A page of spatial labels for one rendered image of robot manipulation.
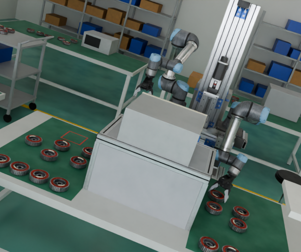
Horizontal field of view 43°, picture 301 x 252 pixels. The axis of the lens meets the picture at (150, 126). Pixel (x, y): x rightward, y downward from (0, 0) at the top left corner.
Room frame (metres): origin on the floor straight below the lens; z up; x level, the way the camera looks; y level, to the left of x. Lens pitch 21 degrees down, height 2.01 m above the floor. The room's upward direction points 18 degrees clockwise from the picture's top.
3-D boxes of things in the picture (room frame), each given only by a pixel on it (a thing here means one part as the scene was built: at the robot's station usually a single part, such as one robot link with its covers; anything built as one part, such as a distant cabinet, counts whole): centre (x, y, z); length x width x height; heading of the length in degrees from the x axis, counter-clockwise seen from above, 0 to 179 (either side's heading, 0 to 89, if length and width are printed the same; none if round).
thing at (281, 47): (8.49, -2.15, 1.41); 0.42 x 0.28 x 0.26; 174
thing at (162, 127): (2.13, -0.08, 1.22); 0.44 x 0.39 x 0.20; 82
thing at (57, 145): (2.36, 0.55, 0.77); 0.11 x 0.11 x 0.04
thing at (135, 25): (8.94, 1.09, 0.86); 0.42 x 0.40 x 0.17; 82
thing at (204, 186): (2.01, -0.40, 0.91); 0.28 x 0.03 x 0.32; 172
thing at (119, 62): (5.59, 1.47, 0.38); 2.20 x 0.90 x 0.75; 82
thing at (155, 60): (2.72, 0.12, 1.45); 0.09 x 0.08 x 0.11; 163
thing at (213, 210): (2.18, -0.55, 0.77); 0.11 x 0.11 x 0.04
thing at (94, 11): (9.06, 1.98, 0.87); 0.42 x 0.40 x 0.18; 82
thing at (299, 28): (8.48, -2.27, 1.88); 0.42 x 0.36 x 0.21; 173
